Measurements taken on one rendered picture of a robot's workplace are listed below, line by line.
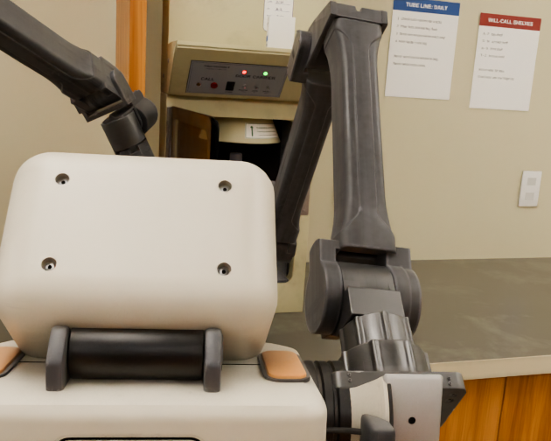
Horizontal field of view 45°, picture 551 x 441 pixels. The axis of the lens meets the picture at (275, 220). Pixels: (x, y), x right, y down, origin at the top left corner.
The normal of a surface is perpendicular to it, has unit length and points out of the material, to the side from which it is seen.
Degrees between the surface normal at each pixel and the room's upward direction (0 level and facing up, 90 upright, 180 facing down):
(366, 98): 53
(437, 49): 90
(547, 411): 90
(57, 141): 90
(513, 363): 90
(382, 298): 38
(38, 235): 48
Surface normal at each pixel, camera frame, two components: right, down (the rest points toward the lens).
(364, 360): -0.55, -0.52
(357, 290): 0.23, -0.64
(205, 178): 0.12, -0.50
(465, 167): 0.28, 0.22
